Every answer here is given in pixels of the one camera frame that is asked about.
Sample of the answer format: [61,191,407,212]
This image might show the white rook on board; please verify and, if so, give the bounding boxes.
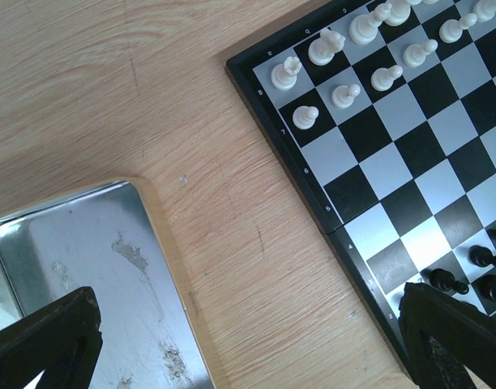
[271,56,302,91]

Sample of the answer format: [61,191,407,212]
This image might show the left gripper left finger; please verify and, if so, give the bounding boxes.
[0,286,103,388]

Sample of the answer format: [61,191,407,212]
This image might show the black pawn near corner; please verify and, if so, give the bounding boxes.
[430,268,469,294]

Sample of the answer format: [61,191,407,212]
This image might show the black chess piece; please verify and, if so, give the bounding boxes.
[469,246,496,267]

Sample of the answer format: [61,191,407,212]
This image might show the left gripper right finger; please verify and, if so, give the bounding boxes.
[399,283,496,388]

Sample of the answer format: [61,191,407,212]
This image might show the white pawn on board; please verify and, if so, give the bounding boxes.
[292,105,319,130]

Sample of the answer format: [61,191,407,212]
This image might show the black silver chess board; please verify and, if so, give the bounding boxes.
[226,1,496,374]

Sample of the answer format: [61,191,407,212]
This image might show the silver gold tin lid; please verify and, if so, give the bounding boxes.
[0,181,212,388]

